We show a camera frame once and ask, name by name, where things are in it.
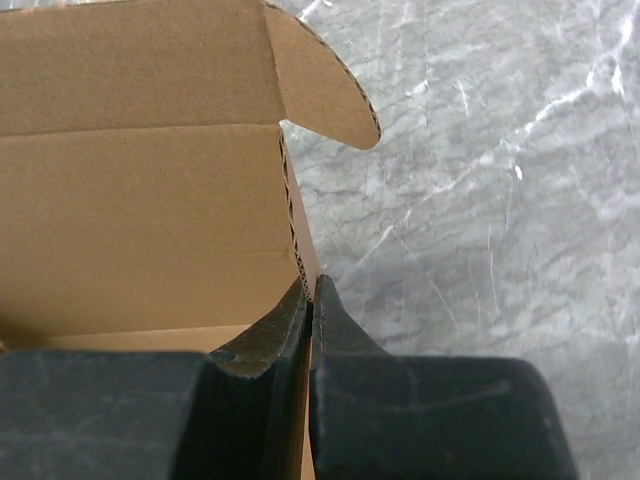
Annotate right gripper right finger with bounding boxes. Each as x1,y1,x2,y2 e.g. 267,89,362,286
310,274,389,370

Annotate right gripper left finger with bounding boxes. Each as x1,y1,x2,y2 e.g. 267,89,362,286
209,280,308,378

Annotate brown cardboard box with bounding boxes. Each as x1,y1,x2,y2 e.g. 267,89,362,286
1,1,381,479

